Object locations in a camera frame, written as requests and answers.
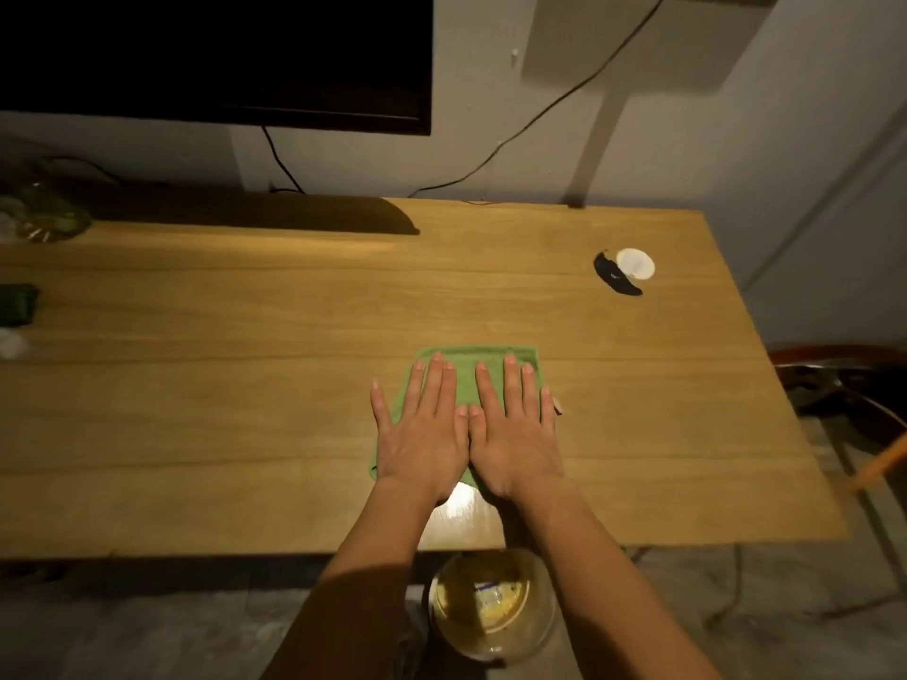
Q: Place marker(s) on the black television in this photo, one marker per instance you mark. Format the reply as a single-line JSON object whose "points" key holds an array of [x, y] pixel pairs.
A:
{"points": [[212, 56]]}

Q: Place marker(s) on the person's left forearm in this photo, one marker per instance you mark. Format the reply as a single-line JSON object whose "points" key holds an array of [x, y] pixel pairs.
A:
{"points": [[354, 594]]}

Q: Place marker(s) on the person's right forearm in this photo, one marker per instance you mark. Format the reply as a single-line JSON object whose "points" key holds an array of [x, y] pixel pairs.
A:
{"points": [[609, 601]]}

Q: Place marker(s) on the person's right hand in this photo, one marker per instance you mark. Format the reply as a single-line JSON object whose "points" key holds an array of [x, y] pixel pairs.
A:
{"points": [[514, 439]]}

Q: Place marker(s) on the light green cloth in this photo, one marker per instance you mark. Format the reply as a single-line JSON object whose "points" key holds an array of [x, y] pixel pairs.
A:
{"points": [[460, 364]]}

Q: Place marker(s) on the green drinking glass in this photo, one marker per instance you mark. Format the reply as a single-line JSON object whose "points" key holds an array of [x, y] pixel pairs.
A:
{"points": [[49, 215]]}

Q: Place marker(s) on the black curved patch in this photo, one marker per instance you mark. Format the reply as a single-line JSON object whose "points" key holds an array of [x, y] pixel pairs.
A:
{"points": [[609, 276]]}

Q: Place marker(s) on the clear round bin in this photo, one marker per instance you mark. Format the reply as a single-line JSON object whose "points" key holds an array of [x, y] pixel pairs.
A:
{"points": [[489, 609]]}

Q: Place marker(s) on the person's left hand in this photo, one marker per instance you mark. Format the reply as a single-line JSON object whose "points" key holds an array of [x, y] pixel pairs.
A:
{"points": [[425, 439]]}

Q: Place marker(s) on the wooden table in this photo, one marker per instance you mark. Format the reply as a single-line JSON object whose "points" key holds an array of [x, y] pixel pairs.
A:
{"points": [[212, 382]]}

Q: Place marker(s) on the dark green cloth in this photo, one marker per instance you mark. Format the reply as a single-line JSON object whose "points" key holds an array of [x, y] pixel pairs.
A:
{"points": [[18, 304]]}

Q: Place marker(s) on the white round disc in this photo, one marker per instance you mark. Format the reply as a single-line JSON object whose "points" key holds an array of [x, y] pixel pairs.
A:
{"points": [[635, 264]]}

